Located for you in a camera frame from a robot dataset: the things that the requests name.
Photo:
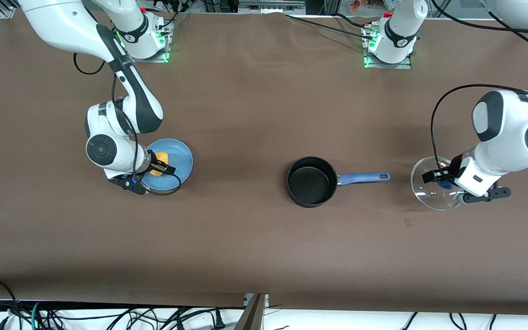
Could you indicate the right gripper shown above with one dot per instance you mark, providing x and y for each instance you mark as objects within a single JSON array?
[{"x": 157, "y": 163}]

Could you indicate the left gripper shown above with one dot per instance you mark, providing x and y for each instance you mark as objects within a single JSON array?
[{"x": 446, "y": 174}]

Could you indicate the yellow potato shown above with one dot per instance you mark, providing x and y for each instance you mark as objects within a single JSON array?
[{"x": 162, "y": 156}]

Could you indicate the glass lid blue knob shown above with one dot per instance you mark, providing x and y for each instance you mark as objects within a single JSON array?
[{"x": 429, "y": 197}]

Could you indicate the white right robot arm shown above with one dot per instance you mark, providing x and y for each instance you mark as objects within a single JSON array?
[{"x": 62, "y": 23}]

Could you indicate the blue plate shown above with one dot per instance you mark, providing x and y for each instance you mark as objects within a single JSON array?
[{"x": 182, "y": 158}]

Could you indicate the brown table cover sheet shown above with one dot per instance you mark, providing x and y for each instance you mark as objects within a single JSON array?
[{"x": 245, "y": 114}]

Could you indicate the black power plug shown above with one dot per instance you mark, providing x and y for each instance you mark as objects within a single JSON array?
[{"x": 218, "y": 321}]

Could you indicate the aluminium profile bar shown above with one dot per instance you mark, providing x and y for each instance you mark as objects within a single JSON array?
[{"x": 252, "y": 316}]

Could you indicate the orange object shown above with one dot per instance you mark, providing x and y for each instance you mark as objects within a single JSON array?
[{"x": 358, "y": 4}]

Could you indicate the aluminium corner extrusion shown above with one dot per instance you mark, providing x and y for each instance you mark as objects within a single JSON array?
[{"x": 7, "y": 11}]

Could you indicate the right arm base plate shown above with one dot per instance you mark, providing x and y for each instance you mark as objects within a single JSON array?
[{"x": 154, "y": 59}]

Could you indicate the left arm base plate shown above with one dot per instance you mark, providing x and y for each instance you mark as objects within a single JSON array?
[{"x": 401, "y": 65}]

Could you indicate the metal frame rail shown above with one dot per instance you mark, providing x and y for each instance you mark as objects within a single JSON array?
[{"x": 271, "y": 7}]

